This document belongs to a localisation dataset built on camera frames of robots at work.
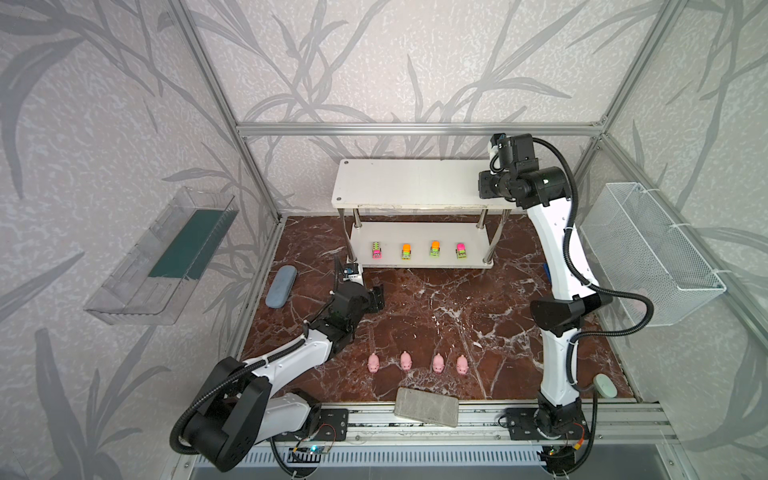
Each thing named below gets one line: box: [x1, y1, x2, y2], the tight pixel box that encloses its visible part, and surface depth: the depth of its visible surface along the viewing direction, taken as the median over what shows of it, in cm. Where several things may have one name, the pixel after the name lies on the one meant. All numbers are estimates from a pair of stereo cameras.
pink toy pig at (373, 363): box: [367, 352, 380, 373], surface depth 84 cm
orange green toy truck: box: [401, 243, 412, 261], surface depth 101 cm
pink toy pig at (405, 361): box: [400, 350, 412, 371], surface depth 84 cm
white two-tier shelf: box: [330, 159, 521, 269], surface depth 101 cm
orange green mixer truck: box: [429, 240, 441, 258], surface depth 102 cm
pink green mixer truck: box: [455, 243, 467, 259], surface depth 101 cm
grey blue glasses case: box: [265, 265, 298, 309], surface depth 98 cm
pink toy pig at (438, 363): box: [432, 352, 445, 373], surface depth 84 cm
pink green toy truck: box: [372, 241, 383, 260], surface depth 101 cm
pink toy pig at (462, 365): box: [456, 354, 469, 375], surface depth 84 cm
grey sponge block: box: [394, 387, 460, 428], surface depth 75 cm
